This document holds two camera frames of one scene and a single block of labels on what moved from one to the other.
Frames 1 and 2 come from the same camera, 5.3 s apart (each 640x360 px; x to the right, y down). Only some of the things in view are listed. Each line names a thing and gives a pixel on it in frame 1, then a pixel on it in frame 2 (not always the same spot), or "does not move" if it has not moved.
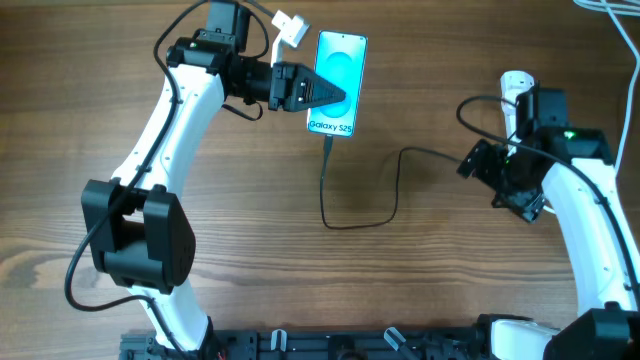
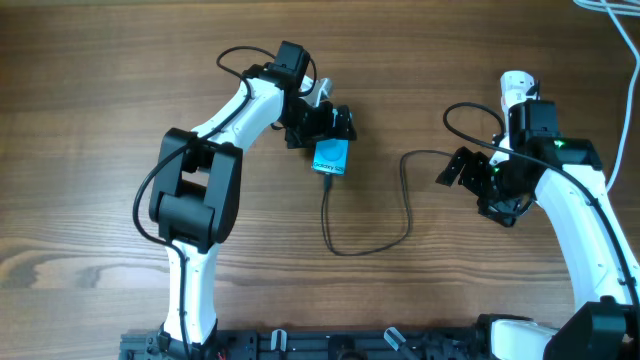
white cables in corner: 620,7 does not move
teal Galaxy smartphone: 341,60 to 331,156
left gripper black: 287,87 to 322,129
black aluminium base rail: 457,343 does not move
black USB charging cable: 326,150 to 324,204
